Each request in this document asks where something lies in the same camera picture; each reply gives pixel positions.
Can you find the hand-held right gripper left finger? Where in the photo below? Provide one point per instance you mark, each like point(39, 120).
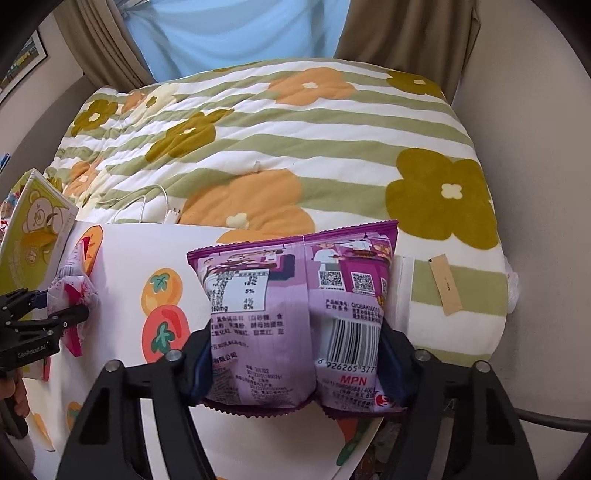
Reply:
point(203, 369)

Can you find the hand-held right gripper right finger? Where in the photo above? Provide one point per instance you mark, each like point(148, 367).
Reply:
point(392, 369)

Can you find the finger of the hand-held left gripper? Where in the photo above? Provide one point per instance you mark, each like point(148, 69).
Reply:
point(39, 301)
point(69, 316)

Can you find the pink white snack packet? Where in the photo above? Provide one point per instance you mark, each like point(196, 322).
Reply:
point(71, 286)

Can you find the yellow green bear print box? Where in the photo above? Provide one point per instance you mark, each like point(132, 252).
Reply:
point(37, 230)

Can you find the purple snack packet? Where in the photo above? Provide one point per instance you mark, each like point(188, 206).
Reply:
point(277, 323)

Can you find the person's left hand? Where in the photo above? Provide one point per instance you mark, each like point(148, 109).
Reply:
point(18, 394)

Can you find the tan blanket label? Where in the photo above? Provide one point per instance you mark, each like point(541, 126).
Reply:
point(447, 286)

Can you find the white plastic bag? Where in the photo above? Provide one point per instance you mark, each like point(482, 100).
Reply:
point(512, 286)

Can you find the striped floral blanket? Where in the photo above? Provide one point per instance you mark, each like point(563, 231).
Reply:
point(323, 152)

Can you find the tan curtain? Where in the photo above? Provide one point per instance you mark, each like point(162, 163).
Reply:
point(406, 41)
point(106, 41)

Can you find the light blue curtain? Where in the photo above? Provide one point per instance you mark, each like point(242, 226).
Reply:
point(231, 37)

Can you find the framed wall picture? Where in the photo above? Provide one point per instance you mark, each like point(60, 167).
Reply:
point(21, 64)

